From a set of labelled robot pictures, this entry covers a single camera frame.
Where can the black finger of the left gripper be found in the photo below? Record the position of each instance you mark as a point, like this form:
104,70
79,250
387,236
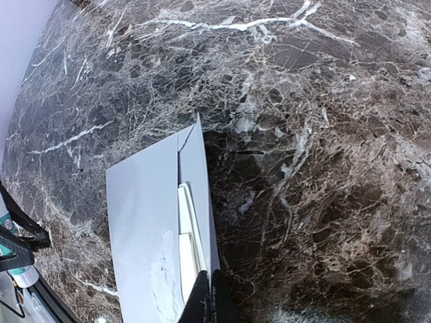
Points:
39,238
20,254

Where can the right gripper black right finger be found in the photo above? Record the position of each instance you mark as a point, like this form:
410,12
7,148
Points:
223,309

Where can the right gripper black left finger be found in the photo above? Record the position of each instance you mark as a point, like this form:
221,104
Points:
198,307

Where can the green glue stick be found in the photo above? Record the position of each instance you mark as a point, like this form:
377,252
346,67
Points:
24,277

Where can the grey envelope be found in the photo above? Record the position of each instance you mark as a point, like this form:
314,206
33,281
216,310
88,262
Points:
142,207

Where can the black front rail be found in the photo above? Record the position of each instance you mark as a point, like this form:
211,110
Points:
52,303

